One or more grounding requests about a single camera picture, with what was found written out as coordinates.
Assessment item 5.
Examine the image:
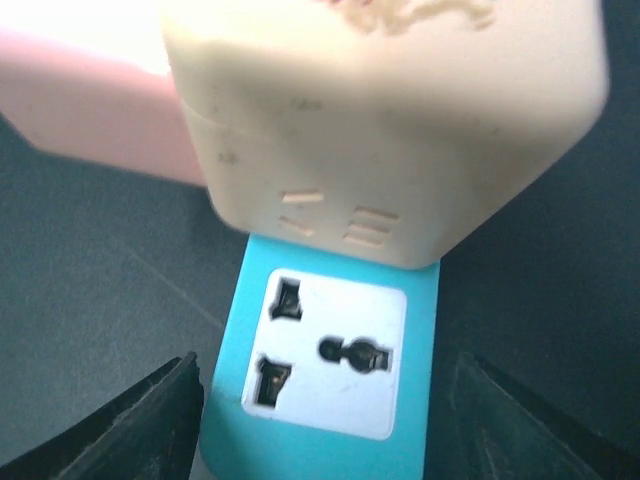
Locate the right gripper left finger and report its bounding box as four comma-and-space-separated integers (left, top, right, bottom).
1, 352, 204, 479

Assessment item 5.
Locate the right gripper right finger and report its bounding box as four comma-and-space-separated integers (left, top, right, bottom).
423, 352, 639, 479

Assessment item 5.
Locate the teal power strip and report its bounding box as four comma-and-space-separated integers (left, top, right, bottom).
200, 235, 440, 479

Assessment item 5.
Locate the orange cube plug adapter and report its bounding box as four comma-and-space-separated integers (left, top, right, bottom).
0, 0, 614, 274

